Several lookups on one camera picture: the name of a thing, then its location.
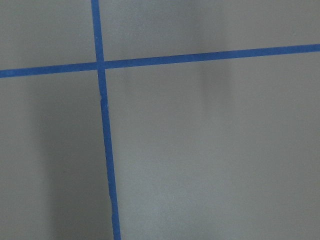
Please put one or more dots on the vertical blue tape line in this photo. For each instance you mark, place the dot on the vertical blue tape line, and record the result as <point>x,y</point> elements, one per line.
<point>104,105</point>

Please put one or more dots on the horizontal blue tape line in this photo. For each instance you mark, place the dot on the horizontal blue tape line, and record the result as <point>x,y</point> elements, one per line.
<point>161,60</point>

